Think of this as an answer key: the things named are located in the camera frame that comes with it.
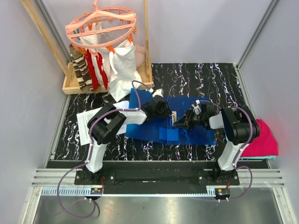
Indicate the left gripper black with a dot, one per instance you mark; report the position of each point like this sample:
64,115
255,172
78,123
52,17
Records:
167,112

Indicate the red white striped sock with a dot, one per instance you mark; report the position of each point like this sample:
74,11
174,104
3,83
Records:
95,64

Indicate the white cloth behind hanger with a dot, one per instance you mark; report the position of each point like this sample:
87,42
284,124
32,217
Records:
94,39

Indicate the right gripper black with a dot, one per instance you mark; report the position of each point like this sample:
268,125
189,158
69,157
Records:
185,122

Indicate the pale pink hanging cloth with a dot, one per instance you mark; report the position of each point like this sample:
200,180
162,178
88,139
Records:
139,55

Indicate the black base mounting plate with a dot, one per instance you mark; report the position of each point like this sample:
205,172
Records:
193,175

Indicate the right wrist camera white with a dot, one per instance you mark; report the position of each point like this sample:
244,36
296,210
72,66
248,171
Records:
196,107

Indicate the black marble pattern mat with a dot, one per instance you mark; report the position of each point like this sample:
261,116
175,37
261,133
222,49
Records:
218,82

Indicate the white hanging towel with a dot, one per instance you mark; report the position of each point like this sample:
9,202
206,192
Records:
122,63

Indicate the white printed paper files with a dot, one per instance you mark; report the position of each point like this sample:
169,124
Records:
84,117

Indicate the brown striped sock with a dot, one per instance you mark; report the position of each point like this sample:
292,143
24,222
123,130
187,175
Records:
81,69

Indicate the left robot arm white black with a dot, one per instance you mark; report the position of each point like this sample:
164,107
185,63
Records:
105,124

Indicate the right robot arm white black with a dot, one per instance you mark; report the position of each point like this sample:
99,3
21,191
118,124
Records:
240,128

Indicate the wooden rack frame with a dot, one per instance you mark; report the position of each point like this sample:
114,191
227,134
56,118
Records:
41,18

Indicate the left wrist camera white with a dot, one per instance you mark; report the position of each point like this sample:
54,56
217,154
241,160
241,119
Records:
158,92

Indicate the pink folded t-shirt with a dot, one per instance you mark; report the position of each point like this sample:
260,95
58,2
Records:
263,145

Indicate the pink round clip hanger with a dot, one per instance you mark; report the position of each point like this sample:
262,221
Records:
102,27

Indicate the blue plastic folder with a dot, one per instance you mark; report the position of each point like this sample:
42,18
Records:
161,130

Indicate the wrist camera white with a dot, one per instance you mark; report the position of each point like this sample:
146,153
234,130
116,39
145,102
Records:
196,107
158,92

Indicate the teal folded garment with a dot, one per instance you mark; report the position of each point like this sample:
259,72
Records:
258,157

